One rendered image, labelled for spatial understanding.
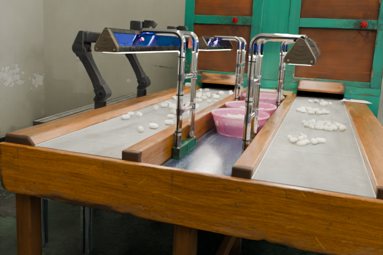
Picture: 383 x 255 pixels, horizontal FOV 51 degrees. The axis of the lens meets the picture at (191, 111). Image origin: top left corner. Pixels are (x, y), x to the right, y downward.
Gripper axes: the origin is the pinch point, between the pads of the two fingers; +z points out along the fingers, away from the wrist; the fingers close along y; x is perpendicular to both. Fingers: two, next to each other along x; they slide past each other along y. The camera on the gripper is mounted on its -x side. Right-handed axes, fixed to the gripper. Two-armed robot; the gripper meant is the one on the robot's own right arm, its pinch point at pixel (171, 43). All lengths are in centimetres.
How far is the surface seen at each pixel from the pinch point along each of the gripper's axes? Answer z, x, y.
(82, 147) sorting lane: -1, 33, -84
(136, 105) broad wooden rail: -11.9, 31.1, -12.0
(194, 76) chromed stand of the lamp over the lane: 25, 10, -48
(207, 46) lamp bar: 15.6, 0.1, 13.8
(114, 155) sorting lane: 12, 32, -88
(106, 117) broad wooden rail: -13, 32, -42
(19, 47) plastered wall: -196, 19, 142
